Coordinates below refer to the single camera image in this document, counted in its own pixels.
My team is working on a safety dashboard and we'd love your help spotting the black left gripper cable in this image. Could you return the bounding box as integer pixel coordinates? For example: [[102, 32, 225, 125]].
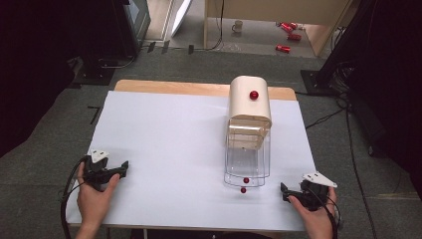
[[60, 156, 88, 239]]

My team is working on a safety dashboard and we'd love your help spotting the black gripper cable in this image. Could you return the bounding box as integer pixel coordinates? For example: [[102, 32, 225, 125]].
[[60, 156, 88, 239], [307, 188, 343, 239]]

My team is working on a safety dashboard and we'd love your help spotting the beige mug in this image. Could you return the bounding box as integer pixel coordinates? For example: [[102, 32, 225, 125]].
[[231, 19, 245, 34]]

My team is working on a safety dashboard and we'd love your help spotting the person's left hand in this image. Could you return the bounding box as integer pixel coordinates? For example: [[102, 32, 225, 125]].
[[76, 161, 121, 228]]

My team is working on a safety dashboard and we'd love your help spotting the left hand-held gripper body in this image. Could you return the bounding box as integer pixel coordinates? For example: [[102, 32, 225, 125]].
[[82, 148, 115, 192]]

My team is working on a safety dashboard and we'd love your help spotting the black stand base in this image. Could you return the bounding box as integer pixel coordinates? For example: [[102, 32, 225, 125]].
[[72, 56, 117, 87]]

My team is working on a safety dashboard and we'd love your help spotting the black hanging cable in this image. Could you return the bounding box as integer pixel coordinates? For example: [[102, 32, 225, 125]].
[[204, 0, 225, 52]]

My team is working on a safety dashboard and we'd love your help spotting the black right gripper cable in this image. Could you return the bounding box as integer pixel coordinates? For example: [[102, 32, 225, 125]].
[[307, 188, 343, 239]]

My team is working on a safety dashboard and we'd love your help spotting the black floor cable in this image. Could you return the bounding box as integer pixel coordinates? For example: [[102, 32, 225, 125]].
[[305, 107, 348, 130], [342, 96, 378, 239]]

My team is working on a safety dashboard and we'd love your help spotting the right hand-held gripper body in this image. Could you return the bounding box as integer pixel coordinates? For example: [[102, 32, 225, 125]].
[[291, 170, 338, 212]]

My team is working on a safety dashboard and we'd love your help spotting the white table sheet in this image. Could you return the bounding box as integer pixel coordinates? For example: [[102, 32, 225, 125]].
[[65, 90, 317, 233]]

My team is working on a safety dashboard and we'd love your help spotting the dark curtain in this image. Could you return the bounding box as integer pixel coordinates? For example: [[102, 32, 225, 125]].
[[344, 0, 422, 202], [0, 0, 115, 159]]

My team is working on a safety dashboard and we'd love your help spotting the black tape corner mark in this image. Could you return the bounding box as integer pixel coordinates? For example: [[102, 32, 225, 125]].
[[87, 105, 103, 125]]

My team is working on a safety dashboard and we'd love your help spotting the black metal stand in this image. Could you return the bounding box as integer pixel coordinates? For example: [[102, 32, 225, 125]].
[[300, 0, 376, 98]]

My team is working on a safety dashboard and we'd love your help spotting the white board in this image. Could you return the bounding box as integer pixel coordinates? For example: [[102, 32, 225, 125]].
[[170, 0, 194, 38]]

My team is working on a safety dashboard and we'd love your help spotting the person's right hand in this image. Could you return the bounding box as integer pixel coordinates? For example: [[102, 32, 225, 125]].
[[287, 186, 338, 233]]

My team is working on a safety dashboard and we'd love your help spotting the cream box with clear doors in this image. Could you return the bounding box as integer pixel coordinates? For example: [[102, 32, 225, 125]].
[[223, 75, 274, 194]]

